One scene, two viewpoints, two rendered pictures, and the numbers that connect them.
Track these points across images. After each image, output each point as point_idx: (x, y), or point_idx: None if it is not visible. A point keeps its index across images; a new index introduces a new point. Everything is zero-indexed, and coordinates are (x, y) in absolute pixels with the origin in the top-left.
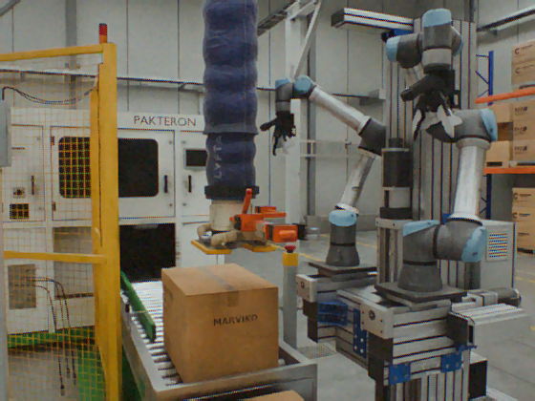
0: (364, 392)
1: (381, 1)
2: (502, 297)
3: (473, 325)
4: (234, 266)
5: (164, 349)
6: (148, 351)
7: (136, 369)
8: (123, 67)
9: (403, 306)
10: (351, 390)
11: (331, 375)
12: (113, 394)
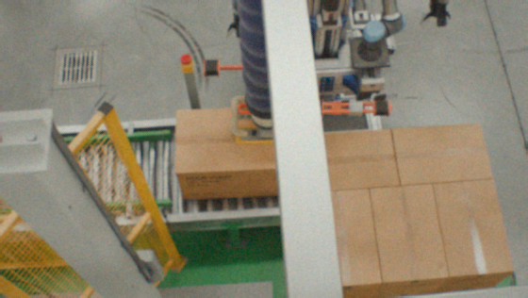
0: (177, 67)
1: None
2: (365, 8)
3: (394, 48)
4: (191, 114)
5: (197, 200)
6: (196, 212)
7: (198, 226)
8: None
9: (379, 70)
10: (170, 74)
11: (136, 75)
12: (173, 253)
